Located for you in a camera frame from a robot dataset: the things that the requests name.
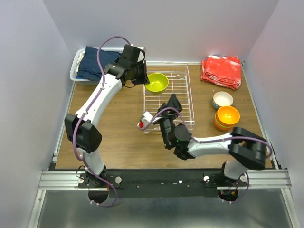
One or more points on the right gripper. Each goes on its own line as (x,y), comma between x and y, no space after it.
(173,103)

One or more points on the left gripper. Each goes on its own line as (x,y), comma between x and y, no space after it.
(144,79)

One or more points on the lime green bowl front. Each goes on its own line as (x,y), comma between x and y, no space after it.
(157,83)

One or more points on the white black striped bowl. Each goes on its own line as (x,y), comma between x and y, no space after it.
(222,98)

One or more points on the yellow orange bowl front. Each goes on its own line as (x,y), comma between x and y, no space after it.
(228,110)

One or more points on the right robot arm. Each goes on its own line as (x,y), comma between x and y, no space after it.
(247,148)

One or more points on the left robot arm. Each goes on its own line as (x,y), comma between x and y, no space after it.
(81,127)

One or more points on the dark blue jeans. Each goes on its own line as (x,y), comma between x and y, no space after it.
(89,68)

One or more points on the red white folded towel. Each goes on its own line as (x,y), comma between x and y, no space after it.
(222,71)

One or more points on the white cloth in basket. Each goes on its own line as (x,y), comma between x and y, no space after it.
(79,59)

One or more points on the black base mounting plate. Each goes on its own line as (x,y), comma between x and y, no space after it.
(159,183)

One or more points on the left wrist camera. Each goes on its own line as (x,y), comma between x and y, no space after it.
(142,53)

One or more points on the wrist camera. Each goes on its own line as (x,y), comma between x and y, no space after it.
(146,120)
(142,53)

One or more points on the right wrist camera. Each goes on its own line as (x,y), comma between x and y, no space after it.
(146,120)

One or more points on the aluminium frame rail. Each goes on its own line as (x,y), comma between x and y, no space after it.
(58,180)

